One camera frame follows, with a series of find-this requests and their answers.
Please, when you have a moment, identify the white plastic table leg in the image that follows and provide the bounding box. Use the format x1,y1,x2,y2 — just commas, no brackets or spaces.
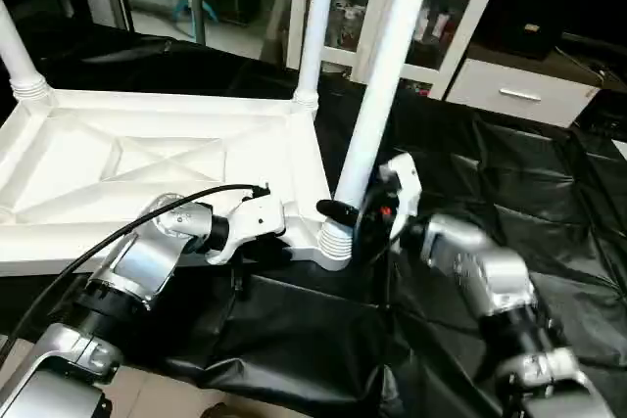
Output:
0,0,53,107
317,0,440,263
293,0,340,112

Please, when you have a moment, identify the white plastic table top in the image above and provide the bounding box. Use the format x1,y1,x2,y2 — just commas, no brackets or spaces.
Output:
0,89,355,278

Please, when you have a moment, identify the black work mat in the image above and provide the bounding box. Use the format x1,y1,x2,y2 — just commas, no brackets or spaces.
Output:
0,15,627,418

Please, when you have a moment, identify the white drawer unit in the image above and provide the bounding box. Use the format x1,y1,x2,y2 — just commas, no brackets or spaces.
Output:
445,57,602,129

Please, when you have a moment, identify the white glass-door cabinet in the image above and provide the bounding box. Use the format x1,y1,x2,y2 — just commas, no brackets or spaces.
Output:
286,0,504,99

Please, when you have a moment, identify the blue floor stand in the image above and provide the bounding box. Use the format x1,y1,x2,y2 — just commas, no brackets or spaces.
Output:
170,0,219,29

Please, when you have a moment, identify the large black box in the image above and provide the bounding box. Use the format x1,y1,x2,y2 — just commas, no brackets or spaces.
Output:
478,0,566,60

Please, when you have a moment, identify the dark low sideboard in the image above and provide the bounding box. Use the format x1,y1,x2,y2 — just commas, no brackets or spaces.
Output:
561,30,627,137

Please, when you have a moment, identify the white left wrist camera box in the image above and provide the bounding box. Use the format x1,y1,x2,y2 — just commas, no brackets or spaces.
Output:
205,187,288,265

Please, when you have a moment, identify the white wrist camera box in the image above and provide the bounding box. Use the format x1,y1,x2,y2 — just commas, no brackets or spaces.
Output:
205,187,288,265
376,151,423,244

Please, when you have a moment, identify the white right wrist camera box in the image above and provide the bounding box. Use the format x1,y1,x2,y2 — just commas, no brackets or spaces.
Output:
376,151,423,244

